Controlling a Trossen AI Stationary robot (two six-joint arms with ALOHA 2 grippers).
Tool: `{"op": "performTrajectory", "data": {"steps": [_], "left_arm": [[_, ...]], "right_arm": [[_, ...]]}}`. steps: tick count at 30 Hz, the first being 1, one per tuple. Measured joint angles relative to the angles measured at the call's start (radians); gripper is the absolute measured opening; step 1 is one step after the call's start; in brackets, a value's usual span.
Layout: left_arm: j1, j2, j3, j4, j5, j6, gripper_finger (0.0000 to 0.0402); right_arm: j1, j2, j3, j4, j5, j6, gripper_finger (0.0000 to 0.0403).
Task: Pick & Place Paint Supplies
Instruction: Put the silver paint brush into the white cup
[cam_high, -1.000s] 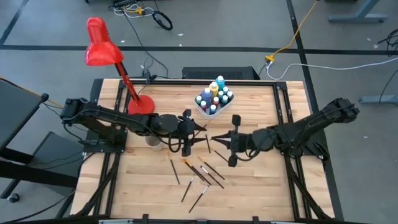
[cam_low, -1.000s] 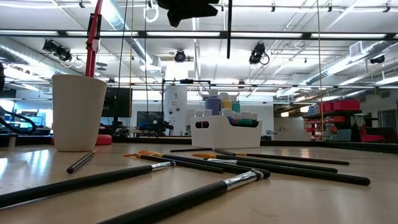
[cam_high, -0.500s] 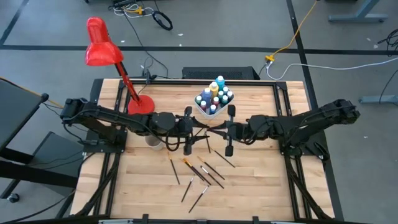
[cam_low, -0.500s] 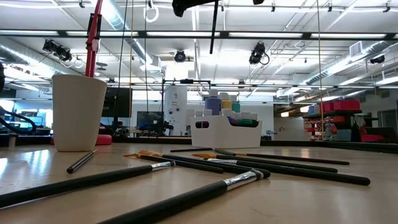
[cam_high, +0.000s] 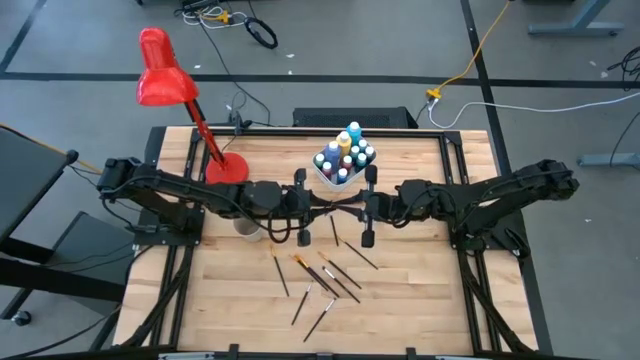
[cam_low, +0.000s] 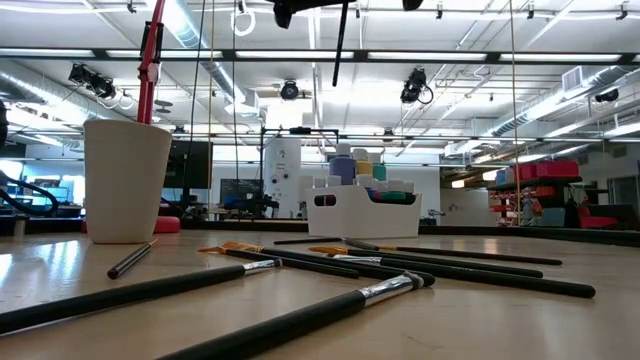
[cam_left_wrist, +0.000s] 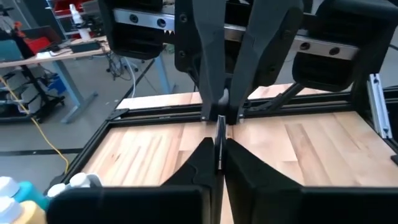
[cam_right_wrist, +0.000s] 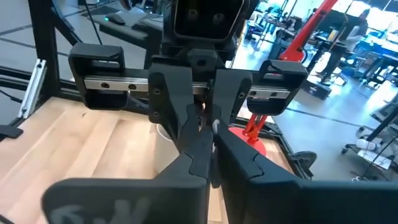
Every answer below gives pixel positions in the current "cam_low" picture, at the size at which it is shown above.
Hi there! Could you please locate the large purple paint bottle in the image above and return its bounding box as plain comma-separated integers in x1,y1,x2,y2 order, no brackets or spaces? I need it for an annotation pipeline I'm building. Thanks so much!
328,143,357,187

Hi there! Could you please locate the large turquoise paint bottle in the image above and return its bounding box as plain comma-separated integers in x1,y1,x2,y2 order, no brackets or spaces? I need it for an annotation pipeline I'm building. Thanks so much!
367,152,388,182

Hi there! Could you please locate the large yellow paint bottle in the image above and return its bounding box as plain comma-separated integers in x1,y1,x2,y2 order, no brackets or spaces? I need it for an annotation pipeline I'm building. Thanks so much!
352,147,374,177

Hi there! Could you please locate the small blue paint bottle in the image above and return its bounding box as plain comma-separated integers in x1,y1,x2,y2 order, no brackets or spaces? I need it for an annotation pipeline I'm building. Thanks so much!
357,173,377,201

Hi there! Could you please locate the white plastic tray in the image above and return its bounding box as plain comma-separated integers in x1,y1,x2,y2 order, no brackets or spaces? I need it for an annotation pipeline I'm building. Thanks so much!
305,184,423,239

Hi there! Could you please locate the gold-ferrule black paintbrush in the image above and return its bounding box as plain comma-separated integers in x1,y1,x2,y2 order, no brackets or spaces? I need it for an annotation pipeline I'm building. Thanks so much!
106,238,158,280
308,244,545,280

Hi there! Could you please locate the thin silver-ferrule black paintbrush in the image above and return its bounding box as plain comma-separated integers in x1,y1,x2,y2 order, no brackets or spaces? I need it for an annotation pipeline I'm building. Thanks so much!
0,258,283,336
154,272,435,360

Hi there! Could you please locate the black ceiling spotlight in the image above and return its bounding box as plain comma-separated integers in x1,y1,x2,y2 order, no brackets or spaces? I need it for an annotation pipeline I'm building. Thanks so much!
593,87,621,105
398,67,434,107
68,63,117,100
278,78,301,102

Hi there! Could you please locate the red desk lamp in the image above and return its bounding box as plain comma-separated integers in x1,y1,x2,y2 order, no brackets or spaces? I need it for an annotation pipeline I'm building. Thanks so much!
136,0,182,235

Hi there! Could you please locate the white pillar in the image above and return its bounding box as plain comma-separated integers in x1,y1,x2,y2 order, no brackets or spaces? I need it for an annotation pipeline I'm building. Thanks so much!
263,138,303,220

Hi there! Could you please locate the dark screen monitor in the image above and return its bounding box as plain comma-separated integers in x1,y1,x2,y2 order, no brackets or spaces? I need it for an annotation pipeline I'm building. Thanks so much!
219,177,265,205

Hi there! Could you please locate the black monitor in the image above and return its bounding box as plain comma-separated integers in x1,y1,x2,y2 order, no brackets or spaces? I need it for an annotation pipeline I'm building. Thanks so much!
163,139,214,191

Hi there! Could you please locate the shelf with red bins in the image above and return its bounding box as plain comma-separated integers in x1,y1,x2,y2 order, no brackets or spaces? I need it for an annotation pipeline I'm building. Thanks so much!
487,158,585,229

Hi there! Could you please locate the beige cup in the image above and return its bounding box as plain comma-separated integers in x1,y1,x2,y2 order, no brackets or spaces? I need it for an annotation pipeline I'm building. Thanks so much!
83,118,174,245

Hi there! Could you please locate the red bin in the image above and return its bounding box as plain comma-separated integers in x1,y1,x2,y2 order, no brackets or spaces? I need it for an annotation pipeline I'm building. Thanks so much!
579,215,622,231

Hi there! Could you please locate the white cable loop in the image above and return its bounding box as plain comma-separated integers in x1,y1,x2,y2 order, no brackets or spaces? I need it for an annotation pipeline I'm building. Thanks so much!
230,5,258,38

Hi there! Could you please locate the silver ceiling air duct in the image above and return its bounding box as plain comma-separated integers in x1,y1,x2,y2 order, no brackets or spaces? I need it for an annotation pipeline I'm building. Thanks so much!
492,63,640,140
162,0,251,107

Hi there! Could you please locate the black aluminium table frame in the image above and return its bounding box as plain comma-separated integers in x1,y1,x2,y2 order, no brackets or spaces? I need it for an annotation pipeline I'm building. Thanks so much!
0,47,640,247

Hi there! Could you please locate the black cable hose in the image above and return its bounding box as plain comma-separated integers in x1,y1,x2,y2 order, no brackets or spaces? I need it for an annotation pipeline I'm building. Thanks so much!
0,169,60,218

